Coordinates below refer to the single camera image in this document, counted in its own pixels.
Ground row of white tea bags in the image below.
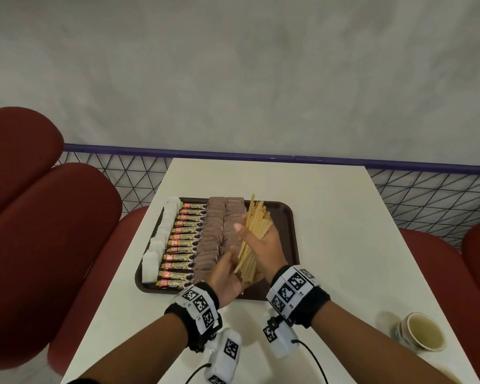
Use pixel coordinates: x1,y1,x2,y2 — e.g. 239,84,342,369
142,197,183,284

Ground black camera cable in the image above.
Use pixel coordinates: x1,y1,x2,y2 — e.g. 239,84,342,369
183,363,213,384
292,339,329,384

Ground right marker wristband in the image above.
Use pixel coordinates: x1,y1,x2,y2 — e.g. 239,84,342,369
266,265,332,329

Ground row of gold coffee sachets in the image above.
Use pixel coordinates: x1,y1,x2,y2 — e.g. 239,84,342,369
156,202,209,291

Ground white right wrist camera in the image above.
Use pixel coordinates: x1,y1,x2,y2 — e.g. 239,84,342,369
262,314,301,359

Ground person's left forearm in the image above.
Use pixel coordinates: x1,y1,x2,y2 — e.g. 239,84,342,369
78,314,189,384

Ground person's right hand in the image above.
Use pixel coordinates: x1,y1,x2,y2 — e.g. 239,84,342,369
234,211,289,284

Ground red padded chair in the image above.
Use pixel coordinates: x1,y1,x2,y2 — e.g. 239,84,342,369
0,107,151,374
399,215,480,384

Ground brown plastic tray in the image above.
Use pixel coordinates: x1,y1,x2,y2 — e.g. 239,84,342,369
134,197,301,302

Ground purple wire fence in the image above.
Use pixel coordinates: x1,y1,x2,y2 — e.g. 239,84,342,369
55,143,480,249

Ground person's left hand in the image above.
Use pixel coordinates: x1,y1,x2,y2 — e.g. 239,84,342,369
207,245,245,309

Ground patterned paper cup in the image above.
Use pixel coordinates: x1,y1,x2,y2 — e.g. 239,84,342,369
394,311,447,354

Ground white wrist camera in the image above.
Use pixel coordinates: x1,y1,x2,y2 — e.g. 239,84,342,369
262,314,301,359
204,327,243,384

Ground person's right forearm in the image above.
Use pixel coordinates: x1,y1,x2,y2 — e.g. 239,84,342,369
311,301,457,384

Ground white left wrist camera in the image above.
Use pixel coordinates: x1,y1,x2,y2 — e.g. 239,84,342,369
204,327,243,384

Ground bundle of wooden stirrers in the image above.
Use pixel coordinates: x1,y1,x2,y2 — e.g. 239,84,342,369
234,194,273,284

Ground row of brown sugar packets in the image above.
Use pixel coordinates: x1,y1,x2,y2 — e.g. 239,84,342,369
220,197,249,257
193,197,228,284

